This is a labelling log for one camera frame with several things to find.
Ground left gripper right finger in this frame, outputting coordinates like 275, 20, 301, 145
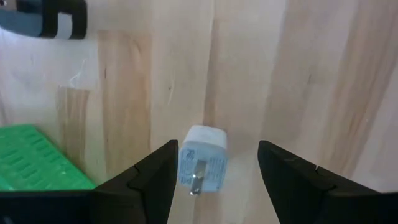
257, 139, 398, 224

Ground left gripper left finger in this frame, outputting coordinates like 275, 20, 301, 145
0, 139, 180, 224

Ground white charger plug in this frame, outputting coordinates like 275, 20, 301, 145
176, 124, 229, 197

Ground green plastic basket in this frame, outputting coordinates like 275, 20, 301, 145
0, 124, 97, 192

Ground grey camera with black mount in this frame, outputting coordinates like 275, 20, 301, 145
0, 0, 88, 40

